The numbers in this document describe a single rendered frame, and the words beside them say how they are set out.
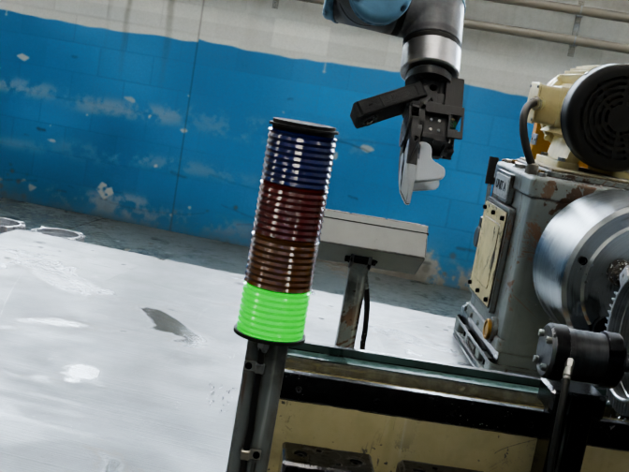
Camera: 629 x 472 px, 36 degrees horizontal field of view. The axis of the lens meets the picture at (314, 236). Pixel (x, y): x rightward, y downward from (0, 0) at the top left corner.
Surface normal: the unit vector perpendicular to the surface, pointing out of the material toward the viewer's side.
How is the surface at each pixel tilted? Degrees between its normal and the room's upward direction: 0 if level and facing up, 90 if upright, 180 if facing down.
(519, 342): 90
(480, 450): 90
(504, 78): 90
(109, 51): 90
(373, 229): 59
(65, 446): 0
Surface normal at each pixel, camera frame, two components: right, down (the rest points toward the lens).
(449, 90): 0.11, -0.37
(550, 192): 0.04, 0.17
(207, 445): 0.17, -0.97
